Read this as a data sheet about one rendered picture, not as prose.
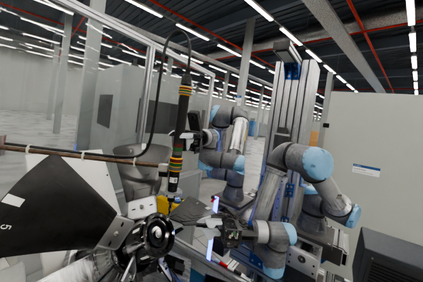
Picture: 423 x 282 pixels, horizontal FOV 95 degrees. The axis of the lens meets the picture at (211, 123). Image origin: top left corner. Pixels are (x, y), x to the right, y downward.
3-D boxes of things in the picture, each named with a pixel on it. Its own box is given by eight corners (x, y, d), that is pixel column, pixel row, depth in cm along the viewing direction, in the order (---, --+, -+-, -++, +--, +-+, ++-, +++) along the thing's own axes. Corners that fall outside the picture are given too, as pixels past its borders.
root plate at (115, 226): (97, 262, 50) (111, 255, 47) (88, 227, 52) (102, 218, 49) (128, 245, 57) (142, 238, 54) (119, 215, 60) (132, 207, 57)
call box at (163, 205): (153, 214, 113) (155, 196, 113) (165, 208, 122) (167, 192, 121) (174, 225, 105) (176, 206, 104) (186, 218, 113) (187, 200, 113)
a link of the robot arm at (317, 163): (334, 200, 106) (292, 136, 83) (367, 213, 94) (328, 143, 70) (325, 219, 103) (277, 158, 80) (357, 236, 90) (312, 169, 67)
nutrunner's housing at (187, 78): (163, 203, 64) (182, 64, 63) (165, 197, 68) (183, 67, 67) (175, 204, 64) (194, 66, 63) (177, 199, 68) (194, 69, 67)
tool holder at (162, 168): (153, 196, 62) (157, 166, 62) (157, 188, 69) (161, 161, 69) (180, 199, 63) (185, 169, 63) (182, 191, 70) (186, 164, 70)
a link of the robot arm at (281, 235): (296, 253, 69) (299, 230, 69) (267, 251, 68) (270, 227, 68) (286, 238, 77) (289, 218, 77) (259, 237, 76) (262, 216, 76)
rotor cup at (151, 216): (120, 286, 52) (149, 276, 47) (105, 231, 57) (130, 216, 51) (160, 257, 65) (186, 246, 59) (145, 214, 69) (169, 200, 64)
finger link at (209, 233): (196, 235, 66) (222, 235, 67) (196, 223, 72) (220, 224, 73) (195, 243, 67) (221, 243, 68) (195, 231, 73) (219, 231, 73)
